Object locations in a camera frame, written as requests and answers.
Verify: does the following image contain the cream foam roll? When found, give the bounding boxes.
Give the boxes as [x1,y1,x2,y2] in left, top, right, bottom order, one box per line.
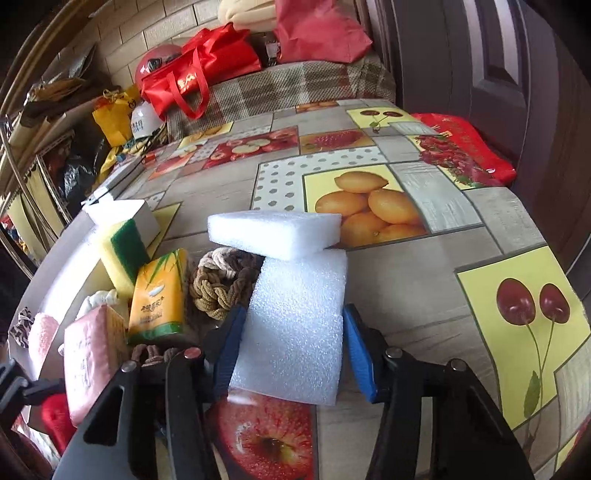
[217,0,280,33]

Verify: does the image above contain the white cloth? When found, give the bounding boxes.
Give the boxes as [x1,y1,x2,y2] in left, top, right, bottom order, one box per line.
[76,289,118,319]

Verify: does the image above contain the red printed packet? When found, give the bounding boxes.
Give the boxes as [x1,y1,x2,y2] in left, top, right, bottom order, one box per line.
[411,113,517,188]

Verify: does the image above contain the white foam block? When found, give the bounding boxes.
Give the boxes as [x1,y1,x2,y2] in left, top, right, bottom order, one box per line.
[207,211,343,260]

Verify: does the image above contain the white power bank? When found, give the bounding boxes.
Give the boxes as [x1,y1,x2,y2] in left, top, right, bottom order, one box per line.
[81,157,146,206]

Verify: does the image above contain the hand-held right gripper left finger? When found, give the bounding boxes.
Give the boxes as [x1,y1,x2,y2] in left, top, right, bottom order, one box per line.
[52,305,247,480]

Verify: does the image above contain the plaid bench cover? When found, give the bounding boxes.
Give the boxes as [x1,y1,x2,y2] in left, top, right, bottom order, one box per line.
[166,60,397,141]

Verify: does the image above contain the red tote bag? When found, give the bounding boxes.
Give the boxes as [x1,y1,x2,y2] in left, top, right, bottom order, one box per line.
[140,23,262,121]

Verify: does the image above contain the leopard print scrunchie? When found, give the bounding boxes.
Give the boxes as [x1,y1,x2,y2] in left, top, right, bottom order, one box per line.
[8,307,33,347]

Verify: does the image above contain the red plush toy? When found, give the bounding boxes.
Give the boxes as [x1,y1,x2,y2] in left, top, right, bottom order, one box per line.
[41,394,77,455]

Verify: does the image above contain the white sponge block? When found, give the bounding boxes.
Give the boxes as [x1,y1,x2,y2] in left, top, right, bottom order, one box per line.
[83,199,161,245]

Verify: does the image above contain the black plastic bag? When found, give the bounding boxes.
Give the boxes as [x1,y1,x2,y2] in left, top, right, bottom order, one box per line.
[58,154,100,217]

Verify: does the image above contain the pink tissue packet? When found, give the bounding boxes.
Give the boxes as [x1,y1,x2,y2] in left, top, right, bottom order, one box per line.
[63,305,130,428]

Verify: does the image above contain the brown door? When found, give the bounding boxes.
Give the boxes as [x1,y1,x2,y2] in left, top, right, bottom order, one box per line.
[369,0,591,278]

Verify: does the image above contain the yellow bag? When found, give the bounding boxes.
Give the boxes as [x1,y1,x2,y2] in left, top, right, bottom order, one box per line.
[92,88,141,147]

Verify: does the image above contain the yellow green sponge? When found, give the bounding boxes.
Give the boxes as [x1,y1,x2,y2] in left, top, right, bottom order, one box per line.
[97,218,151,298]

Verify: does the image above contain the pink soft pad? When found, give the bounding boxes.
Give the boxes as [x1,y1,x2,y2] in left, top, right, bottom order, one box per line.
[28,312,61,365]

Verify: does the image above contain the yellow cloth pile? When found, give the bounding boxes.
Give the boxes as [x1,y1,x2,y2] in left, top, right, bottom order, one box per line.
[99,138,160,171]

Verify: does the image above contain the red fabric bag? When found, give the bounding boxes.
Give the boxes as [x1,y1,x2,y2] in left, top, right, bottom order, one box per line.
[272,0,374,65]

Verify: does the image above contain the brown hair tie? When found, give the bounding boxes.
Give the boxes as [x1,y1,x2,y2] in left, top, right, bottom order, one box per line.
[130,344,185,367]

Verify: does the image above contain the yellow tissue packet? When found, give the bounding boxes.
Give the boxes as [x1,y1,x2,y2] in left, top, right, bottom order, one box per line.
[127,249,190,347]

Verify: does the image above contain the white helmet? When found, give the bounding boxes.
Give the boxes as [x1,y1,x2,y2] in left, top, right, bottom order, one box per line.
[129,100,163,139]

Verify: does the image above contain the red helmet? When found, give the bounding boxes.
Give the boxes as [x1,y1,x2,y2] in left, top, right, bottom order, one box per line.
[135,45,183,90]

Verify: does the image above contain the white foam sheet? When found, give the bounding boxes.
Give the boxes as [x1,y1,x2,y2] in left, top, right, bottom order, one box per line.
[229,249,348,407]

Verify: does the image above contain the metal shelf rack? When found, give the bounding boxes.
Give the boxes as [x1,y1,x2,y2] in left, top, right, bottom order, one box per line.
[0,0,116,268]

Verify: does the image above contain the brown paper bags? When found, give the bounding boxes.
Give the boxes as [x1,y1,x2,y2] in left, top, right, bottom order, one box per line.
[21,76,93,127]

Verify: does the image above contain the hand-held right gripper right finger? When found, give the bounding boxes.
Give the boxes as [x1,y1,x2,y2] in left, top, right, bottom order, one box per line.
[342,304,536,480]

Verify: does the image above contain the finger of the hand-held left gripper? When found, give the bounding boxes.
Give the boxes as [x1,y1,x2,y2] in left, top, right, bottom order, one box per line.
[0,357,65,418]

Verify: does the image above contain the braided rope knot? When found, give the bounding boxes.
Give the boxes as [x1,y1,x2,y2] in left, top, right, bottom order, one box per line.
[188,248,264,321]

